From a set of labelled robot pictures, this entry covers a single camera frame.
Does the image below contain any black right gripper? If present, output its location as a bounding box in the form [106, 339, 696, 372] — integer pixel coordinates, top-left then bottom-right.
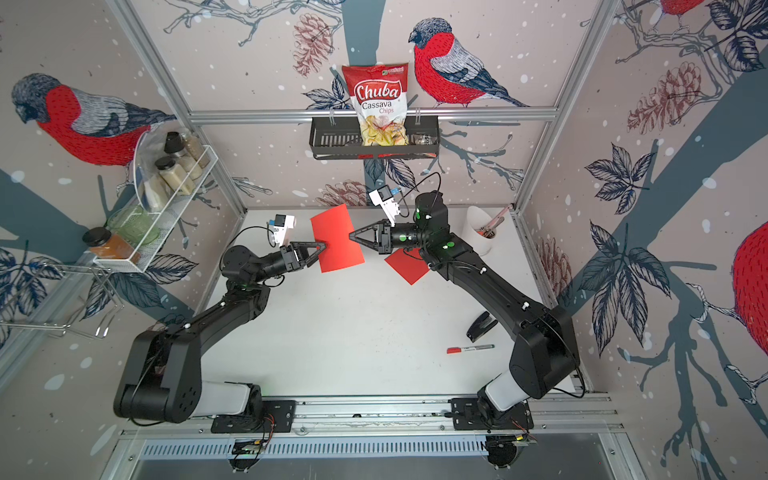
[349, 220, 432, 259]

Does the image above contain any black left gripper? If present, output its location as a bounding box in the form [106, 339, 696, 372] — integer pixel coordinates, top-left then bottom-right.
[252, 245, 329, 287]

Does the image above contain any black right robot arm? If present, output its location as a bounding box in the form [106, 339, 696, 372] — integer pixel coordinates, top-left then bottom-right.
[349, 190, 581, 422]

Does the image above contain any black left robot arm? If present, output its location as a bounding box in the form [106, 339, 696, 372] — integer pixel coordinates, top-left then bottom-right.
[113, 242, 326, 426]

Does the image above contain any white pen cup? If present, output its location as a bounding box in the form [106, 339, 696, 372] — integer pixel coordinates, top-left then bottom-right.
[460, 206, 494, 256]

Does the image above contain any red marker pen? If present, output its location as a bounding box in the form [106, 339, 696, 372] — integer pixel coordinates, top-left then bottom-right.
[446, 344, 495, 355]

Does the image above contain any Chuba cassava chips bag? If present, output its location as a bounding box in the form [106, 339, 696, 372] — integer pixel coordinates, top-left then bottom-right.
[342, 64, 409, 147]

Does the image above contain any beige spice bottle front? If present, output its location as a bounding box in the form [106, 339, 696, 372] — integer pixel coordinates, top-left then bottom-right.
[154, 156, 195, 196]

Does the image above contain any beige spice bottle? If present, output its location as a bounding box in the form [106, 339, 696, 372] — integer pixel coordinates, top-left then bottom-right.
[164, 131, 210, 169]
[154, 156, 195, 196]

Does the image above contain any beige spice bottle rear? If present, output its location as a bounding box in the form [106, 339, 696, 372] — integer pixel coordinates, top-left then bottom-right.
[164, 131, 210, 169]

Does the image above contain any green lidded jar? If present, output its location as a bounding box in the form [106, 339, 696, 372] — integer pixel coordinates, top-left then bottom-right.
[107, 205, 160, 247]

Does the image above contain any orange spice jar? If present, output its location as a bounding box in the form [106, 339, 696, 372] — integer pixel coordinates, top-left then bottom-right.
[82, 227, 140, 264]

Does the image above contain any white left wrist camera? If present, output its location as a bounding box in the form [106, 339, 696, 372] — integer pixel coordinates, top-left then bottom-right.
[267, 214, 296, 246]

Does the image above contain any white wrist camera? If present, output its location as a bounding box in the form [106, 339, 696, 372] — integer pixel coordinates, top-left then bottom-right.
[369, 185, 401, 227]
[267, 214, 296, 246]

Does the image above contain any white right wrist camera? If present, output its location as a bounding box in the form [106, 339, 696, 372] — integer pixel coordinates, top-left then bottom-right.
[369, 185, 401, 227]

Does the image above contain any black wire basket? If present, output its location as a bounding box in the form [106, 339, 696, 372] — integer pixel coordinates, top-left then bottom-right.
[309, 116, 440, 160]

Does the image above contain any white wire shelf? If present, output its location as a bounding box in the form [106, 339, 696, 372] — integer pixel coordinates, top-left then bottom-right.
[95, 120, 219, 273]

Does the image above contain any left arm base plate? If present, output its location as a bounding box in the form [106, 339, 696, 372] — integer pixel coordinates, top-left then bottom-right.
[211, 399, 297, 434]

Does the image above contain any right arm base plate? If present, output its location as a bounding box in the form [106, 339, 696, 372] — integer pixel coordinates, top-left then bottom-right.
[445, 397, 534, 431]

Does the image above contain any chrome wire rack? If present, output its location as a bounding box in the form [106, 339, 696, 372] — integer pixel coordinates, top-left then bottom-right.
[1, 261, 125, 339]

